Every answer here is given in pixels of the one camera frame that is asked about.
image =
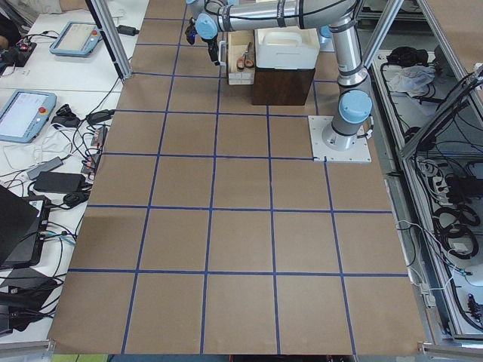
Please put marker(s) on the teach pendant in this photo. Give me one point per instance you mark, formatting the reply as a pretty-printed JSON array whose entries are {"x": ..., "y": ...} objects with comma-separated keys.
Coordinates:
[
  {"x": 25, "y": 114},
  {"x": 77, "y": 39}
]

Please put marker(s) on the dark brown wooden cabinet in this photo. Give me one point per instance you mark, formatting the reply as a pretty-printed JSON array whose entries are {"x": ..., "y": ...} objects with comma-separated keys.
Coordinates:
[{"x": 281, "y": 87}]

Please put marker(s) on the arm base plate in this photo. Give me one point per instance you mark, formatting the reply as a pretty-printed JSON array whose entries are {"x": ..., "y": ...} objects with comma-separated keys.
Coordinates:
[{"x": 329, "y": 146}]

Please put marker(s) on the near teach pendant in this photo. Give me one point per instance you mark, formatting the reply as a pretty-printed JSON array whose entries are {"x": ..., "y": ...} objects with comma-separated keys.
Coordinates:
[{"x": 25, "y": 114}]

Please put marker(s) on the white plastic tray box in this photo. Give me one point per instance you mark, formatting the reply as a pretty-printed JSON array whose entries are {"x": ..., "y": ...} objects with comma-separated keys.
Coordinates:
[{"x": 286, "y": 48}]

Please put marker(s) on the far teach pendant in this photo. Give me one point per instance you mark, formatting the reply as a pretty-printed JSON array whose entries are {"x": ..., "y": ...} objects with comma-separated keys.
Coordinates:
[{"x": 77, "y": 39}]

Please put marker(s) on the aluminium frame post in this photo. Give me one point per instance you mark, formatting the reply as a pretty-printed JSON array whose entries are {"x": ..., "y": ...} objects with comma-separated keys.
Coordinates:
[{"x": 102, "y": 17}]

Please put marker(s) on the black power adapter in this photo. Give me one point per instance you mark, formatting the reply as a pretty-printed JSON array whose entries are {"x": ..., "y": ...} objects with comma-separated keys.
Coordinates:
[{"x": 62, "y": 183}]

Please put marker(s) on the white cloth bundle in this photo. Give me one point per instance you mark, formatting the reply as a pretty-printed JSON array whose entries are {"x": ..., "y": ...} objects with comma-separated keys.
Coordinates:
[{"x": 414, "y": 80}]

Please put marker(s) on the wooden drawer with white handle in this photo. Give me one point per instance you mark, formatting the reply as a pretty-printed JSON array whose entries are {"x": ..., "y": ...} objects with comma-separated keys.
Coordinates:
[{"x": 236, "y": 56}]

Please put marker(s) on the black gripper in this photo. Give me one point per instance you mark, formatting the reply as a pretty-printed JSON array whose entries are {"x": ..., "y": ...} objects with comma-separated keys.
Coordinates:
[{"x": 210, "y": 42}]

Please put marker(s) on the black laptop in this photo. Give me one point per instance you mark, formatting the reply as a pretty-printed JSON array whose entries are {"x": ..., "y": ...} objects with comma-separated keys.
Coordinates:
[{"x": 23, "y": 220}]

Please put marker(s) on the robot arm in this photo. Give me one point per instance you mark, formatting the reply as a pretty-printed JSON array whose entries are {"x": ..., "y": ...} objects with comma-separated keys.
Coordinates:
[
  {"x": 325, "y": 32},
  {"x": 354, "y": 104}
]

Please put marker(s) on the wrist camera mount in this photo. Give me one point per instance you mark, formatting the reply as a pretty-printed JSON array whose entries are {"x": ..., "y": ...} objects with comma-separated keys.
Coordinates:
[{"x": 191, "y": 32}]

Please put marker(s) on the orange grey handled scissors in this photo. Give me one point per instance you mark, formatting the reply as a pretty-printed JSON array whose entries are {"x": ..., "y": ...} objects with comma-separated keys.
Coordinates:
[{"x": 244, "y": 61}]

